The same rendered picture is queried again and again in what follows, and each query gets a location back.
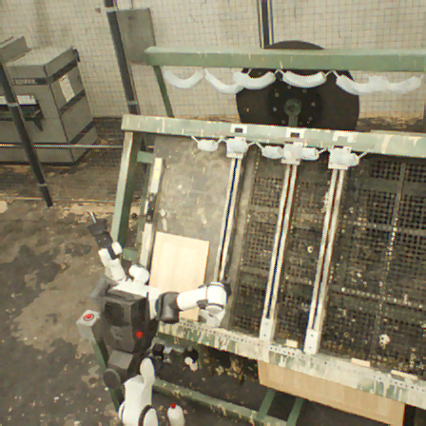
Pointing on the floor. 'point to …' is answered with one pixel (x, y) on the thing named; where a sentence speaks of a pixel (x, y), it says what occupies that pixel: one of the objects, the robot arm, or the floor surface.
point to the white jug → (176, 416)
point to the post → (106, 368)
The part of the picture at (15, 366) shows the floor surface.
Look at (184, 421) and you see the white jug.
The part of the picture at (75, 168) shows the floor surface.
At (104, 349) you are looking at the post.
